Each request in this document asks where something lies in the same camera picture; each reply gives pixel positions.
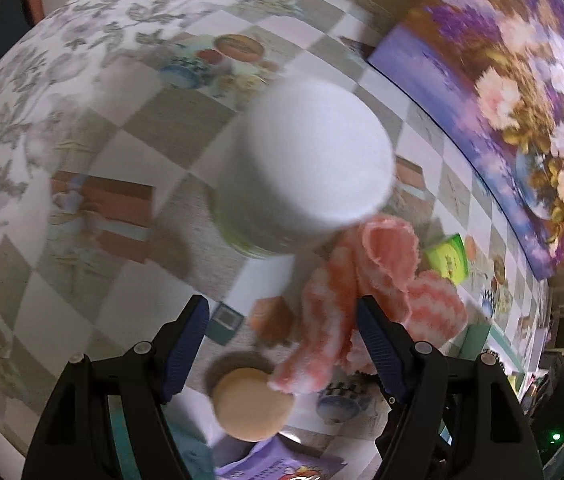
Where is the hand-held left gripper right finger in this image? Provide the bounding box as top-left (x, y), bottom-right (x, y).
top-left (355, 295), bottom-right (545, 480)

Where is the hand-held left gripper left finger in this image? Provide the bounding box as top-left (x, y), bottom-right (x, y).
top-left (21, 295), bottom-right (210, 480)

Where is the pink white zigzag cloth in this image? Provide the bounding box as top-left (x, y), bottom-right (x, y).
top-left (268, 214), bottom-right (468, 395)

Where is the round beige powder puff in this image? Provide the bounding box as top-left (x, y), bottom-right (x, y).
top-left (212, 367), bottom-right (295, 442)

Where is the purple cartoon packet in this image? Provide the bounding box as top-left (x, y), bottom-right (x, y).
top-left (214, 435), bottom-right (348, 480)

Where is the white-capped green bottle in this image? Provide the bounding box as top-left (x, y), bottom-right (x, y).
top-left (212, 77), bottom-right (397, 261)

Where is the flower painting canvas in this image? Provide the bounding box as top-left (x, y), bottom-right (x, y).
top-left (367, 0), bottom-right (564, 281)

